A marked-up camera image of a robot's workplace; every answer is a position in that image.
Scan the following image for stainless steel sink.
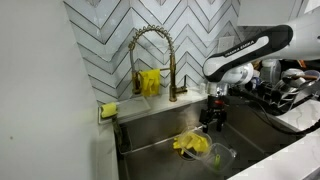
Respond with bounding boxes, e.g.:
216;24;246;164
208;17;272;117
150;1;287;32
114;93;306;180

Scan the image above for small white bottle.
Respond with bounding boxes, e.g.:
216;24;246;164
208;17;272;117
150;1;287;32
198;82;207;95

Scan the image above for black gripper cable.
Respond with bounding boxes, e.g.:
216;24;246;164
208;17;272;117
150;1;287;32
229;85;320;136

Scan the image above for black dish rack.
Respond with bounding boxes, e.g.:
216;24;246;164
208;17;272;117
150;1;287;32
228;71;320;117

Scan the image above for black sink caddy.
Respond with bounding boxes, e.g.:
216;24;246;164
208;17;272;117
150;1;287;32
111;115;133;155

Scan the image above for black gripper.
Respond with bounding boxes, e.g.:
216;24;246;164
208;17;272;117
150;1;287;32
199;95;229;134

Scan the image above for clear sponge tray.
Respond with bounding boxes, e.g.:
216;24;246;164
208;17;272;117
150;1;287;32
97;95;152;125

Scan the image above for crumpled yellow cloth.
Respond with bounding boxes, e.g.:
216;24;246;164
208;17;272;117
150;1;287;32
172;131;210;155

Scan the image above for metal ladle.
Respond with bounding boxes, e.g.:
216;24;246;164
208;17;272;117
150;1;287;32
281;68;306;82

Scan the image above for clear round bowl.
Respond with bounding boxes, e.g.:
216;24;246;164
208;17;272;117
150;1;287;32
176;126;213;162

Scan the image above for small grey bowl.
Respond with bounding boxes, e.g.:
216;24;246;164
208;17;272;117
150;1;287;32
303;69;320;81

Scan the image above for gold spring faucet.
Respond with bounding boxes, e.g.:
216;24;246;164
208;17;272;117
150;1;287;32
128;24;188;103

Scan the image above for yellow cloth on faucet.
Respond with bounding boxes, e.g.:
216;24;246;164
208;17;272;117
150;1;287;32
138;68;162;98

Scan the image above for clear square plastic bowl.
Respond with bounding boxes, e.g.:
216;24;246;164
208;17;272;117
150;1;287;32
182;142;238;175

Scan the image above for white wall outlet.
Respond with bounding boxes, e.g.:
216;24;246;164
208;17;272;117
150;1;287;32
217;35;236;54

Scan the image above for green measuring spoon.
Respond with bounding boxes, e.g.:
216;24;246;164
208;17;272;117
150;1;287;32
214;153;222;170

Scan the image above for clear baby bottle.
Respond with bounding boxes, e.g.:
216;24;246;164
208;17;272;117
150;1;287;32
259;59;282;86

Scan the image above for yellow sponge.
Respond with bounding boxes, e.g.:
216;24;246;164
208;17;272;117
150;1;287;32
100;102;119;119

